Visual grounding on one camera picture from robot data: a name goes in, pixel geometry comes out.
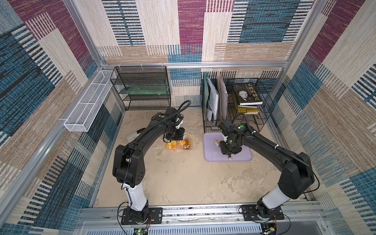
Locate black portrait book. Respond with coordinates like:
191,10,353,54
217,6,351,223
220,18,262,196
233,82,263,106

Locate yellow book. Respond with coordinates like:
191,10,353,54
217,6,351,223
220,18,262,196
237,106,259,115

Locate white mesh wall basket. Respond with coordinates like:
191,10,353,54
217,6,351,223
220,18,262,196
64,70,112,132

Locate brown envelope folder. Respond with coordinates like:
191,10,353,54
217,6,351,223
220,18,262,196
216,72,228,120

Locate grey stapler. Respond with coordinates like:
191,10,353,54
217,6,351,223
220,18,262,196
126,132,140,142

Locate white paper sheets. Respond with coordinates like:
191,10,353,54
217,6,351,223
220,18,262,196
207,78,219,121

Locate clear duck resealable bag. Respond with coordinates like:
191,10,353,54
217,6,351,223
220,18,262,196
164,133,195,151

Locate lilac plastic tray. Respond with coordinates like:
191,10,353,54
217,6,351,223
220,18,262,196
203,132,253,162

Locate green folder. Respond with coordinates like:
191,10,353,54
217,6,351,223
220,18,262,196
202,72,209,116

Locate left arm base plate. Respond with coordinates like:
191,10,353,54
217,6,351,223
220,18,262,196
120,207,163,225

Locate black wire shelf rack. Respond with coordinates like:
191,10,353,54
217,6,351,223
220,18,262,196
110,66,171,110

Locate black wire file organizer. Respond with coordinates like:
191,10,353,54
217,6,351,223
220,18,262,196
201,77,275,133

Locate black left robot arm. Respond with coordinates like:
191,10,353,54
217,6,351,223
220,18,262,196
113,100,191,223

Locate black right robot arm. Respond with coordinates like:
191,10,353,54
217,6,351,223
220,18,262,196
218,119,316,221

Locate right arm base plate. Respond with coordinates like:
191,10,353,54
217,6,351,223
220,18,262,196
238,204,285,223

